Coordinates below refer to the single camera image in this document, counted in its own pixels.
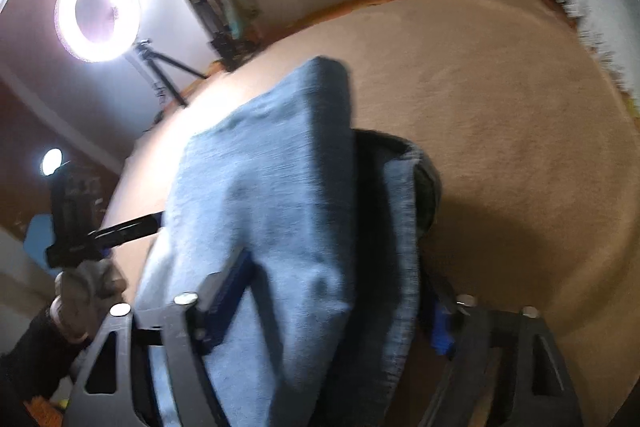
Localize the light blue denim pants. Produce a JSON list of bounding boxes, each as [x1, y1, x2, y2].
[[136, 56, 442, 426]]

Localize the left forearm black sleeve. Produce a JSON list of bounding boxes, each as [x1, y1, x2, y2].
[[1, 307, 90, 426]]

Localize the left hand white knit glove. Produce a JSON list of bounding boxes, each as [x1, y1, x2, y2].
[[50, 258, 127, 343]]

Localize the round white lamp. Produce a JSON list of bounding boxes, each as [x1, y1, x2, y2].
[[40, 147, 63, 176]]

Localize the blue chair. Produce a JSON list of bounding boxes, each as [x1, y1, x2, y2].
[[23, 213, 61, 277]]

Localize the small black tripod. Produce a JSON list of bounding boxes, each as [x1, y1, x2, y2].
[[131, 39, 207, 107]]

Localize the tan fleece blanket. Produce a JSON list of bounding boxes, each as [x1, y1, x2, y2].
[[105, 0, 639, 426]]

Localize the folded tripod with orange cloth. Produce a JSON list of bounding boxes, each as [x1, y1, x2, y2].
[[156, 0, 266, 73]]

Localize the bright ring light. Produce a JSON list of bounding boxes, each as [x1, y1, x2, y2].
[[54, 0, 141, 63]]

